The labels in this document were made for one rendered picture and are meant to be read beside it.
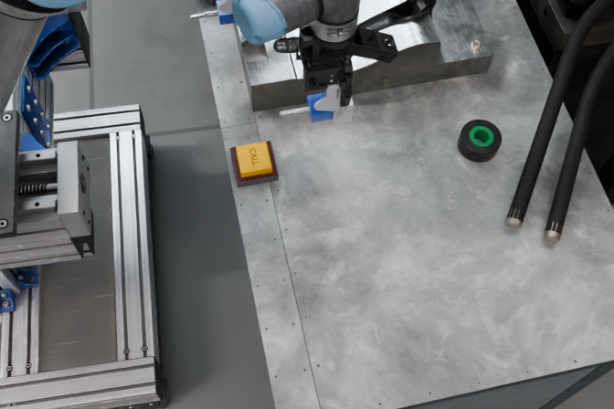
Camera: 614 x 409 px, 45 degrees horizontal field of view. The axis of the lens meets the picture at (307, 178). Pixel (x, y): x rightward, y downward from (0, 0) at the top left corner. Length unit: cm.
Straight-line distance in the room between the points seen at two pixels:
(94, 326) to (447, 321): 99
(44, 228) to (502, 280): 80
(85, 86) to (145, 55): 23
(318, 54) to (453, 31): 46
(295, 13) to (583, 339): 76
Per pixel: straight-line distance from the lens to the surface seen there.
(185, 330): 217
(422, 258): 138
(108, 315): 200
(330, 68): 122
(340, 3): 109
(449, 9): 164
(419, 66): 153
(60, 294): 205
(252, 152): 142
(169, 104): 252
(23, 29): 84
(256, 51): 152
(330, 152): 146
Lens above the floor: 206
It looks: 61 degrees down
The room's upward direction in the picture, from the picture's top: 3 degrees clockwise
